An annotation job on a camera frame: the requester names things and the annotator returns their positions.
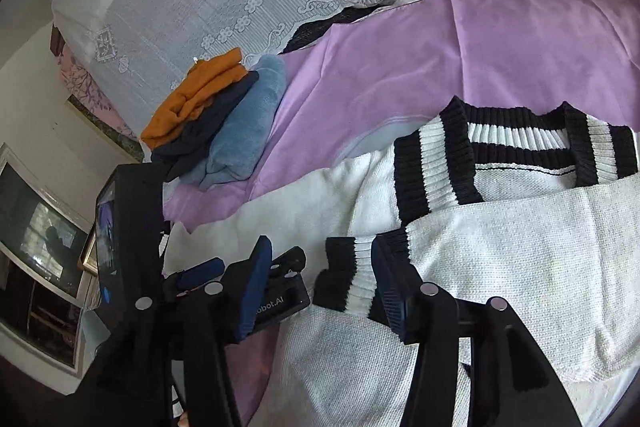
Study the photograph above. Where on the wooden picture frame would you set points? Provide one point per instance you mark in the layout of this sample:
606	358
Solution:
87	257

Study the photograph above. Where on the white-framed window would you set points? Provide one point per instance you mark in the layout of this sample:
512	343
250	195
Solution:
30	217

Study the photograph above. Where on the purple bedsheet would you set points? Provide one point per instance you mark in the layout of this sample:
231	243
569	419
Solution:
400	72

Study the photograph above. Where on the light blue folded towel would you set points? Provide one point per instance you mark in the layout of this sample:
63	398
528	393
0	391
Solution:
245	132

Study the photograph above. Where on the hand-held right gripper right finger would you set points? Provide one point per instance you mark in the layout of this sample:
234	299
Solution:
387	292

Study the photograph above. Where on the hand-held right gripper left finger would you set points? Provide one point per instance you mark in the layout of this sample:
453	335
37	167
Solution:
257	287

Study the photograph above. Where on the navy folded cloth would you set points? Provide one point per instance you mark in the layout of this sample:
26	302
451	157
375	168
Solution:
210	122

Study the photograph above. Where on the black cloth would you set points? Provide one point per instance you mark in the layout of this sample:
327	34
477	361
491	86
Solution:
310	32

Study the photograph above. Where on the orange folded cloth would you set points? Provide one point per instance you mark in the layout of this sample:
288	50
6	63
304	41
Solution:
195	102

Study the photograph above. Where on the dark wooden headboard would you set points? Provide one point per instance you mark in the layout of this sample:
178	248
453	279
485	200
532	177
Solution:
56	39

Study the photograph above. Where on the pink floral fabric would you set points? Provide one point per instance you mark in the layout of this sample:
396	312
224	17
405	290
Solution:
85	87

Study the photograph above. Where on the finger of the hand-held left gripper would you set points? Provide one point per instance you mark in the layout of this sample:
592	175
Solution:
292	259
202	269

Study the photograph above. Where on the white sweater with black stripes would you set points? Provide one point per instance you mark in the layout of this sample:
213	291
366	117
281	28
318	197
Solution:
500	232

